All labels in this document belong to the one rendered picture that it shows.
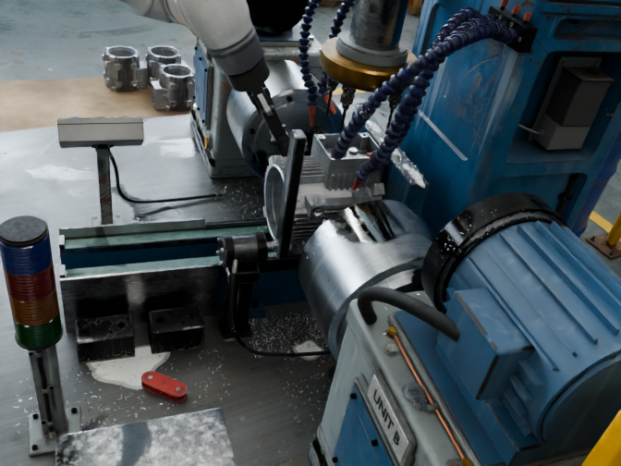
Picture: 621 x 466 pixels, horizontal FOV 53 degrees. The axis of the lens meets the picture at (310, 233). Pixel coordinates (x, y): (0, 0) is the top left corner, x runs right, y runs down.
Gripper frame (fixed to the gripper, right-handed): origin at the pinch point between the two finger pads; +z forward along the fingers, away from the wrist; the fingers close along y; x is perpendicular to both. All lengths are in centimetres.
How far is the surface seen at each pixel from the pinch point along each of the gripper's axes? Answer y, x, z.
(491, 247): -61, -14, -18
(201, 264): -11.3, 25.4, 7.8
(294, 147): -20.7, -0.7, -13.3
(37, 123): 196, 99, 54
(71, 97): 225, 85, 62
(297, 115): 14.9, -5.9, 4.1
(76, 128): 17.4, 36.3, -16.0
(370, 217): -31.7, -6.3, -1.9
